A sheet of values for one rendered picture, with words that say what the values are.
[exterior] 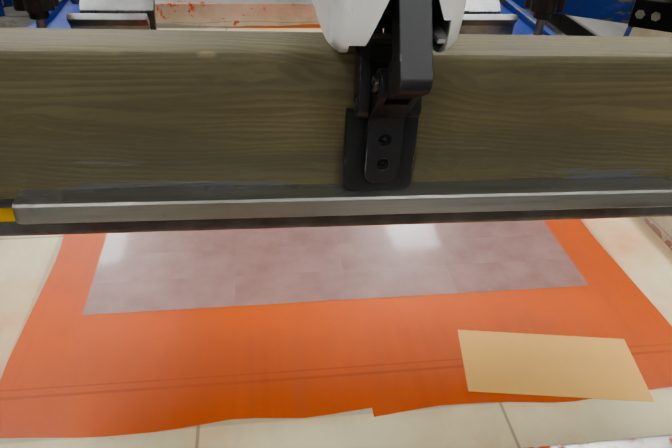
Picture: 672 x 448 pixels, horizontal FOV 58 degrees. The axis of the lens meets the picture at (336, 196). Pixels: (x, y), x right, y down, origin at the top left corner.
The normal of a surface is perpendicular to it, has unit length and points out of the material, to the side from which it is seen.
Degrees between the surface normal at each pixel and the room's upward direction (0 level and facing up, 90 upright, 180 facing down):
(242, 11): 90
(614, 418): 0
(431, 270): 0
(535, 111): 90
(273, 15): 90
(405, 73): 61
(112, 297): 0
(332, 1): 88
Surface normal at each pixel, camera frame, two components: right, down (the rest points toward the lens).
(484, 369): 0.04, -0.84
